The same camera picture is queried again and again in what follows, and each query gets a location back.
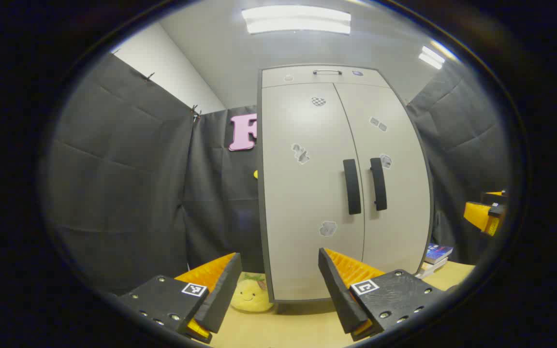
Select grey double-door shoe cabinet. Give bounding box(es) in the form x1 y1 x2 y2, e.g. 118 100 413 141
257 64 435 304

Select small ceiling light panel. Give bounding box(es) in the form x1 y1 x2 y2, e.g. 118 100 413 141
419 41 458 70

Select grey cabinet door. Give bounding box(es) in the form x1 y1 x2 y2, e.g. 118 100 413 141
333 82 433 275
261 82 366 301

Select grey cabinet drawer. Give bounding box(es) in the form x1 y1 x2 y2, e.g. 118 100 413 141
261 66 390 89

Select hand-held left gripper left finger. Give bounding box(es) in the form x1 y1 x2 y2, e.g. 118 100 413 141
118 251 243 345

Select black bar door handle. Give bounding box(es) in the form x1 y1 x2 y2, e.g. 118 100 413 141
369 157 388 212
342 159 362 215

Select black backdrop cloth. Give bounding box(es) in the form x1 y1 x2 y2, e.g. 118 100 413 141
42 52 511 295

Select yellow smiling plush toy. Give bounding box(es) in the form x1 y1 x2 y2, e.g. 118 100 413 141
230 272 275 313

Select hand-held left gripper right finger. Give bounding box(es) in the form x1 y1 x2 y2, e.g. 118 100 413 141
318 247 447 343

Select blue book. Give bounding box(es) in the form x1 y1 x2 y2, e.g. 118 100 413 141
425 243 454 265

